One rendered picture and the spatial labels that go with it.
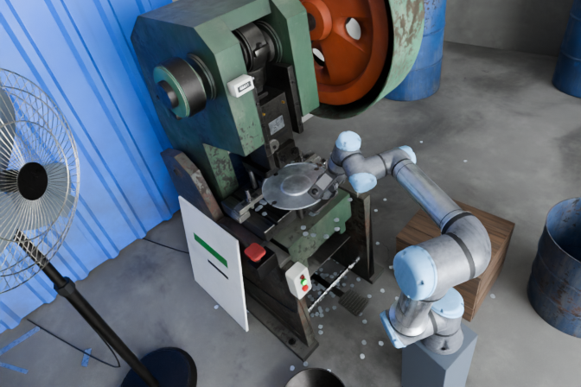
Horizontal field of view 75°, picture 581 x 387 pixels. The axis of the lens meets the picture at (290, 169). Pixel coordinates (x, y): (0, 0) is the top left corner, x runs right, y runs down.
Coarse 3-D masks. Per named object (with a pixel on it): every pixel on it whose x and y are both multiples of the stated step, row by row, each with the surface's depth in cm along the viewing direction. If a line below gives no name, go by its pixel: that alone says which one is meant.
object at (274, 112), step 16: (272, 96) 140; (272, 112) 140; (288, 112) 146; (272, 128) 143; (288, 128) 149; (272, 144) 145; (288, 144) 148; (256, 160) 156; (272, 160) 149; (288, 160) 151
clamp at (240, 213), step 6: (246, 192) 157; (258, 192) 164; (246, 198) 159; (252, 198) 161; (258, 198) 161; (240, 204) 159; (246, 204) 159; (252, 204) 160; (234, 210) 159; (240, 210) 156; (246, 210) 159; (234, 216) 159; (240, 216) 157; (246, 216) 159; (240, 222) 157
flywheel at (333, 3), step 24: (312, 0) 144; (336, 0) 138; (360, 0) 131; (384, 0) 121; (336, 24) 145; (360, 24) 137; (384, 24) 126; (312, 48) 164; (336, 48) 151; (360, 48) 143; (384, 48) 131; (336, 72) 158; (360, 72) 149; (384, 72) 139; (336, 96) 161; (360, 96) 151
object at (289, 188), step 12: (288, 168) 168; (300, 168) 167; (312, 168) 165; (276, 180) 164; (288, 180) 161; (300, 180) 160; (312, 180) 159; (264, 192) 159; (276, 192) 157; (288, 192) 155; (300, 192) 154; (276, 204) 152; (288, 204) 150; (300, 204) 149; (312, 204) 148
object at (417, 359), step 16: (464, 336) 132; (416, 352) 136; (432, 352) 130; (464, 352) 131; (416, 368) 143; (432, 368) 132; (448, 368) 125; (464, 368) 142; (416, 384) 151; (432, 384) 139; (448, 384) 136; (464, 384) 156
